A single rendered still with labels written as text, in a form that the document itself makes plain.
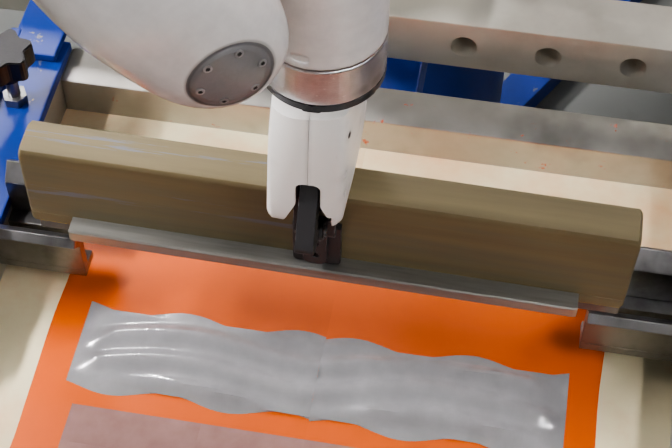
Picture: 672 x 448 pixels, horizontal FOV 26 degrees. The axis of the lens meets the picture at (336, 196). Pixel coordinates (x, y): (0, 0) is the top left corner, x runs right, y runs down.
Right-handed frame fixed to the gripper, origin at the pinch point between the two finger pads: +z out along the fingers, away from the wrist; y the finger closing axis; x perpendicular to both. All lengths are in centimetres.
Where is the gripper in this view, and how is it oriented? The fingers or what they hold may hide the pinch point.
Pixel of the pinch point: (322, 218)
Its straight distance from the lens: 97.2
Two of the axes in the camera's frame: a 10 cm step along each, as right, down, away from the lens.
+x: 9.8, 1.4, -1.0
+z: -0.1, 6.2, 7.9
